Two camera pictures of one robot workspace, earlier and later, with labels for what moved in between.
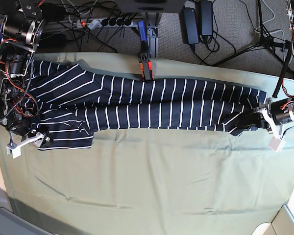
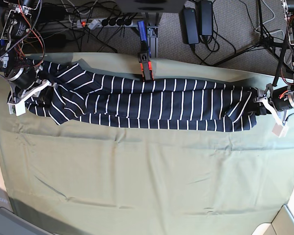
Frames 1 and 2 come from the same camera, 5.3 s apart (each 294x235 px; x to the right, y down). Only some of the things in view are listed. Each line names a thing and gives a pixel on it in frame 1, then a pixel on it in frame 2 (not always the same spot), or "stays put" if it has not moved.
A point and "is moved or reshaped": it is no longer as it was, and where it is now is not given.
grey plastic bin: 5,222 stays put
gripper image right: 256,119 -> 280,129
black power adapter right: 206,22 stays put
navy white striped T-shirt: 71,104 is moved or reshaped
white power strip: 94,24 stays put
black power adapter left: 189,27 stays put
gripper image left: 37,137 -> 16,103
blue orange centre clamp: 144,56 stays put
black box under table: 150,6 stays put
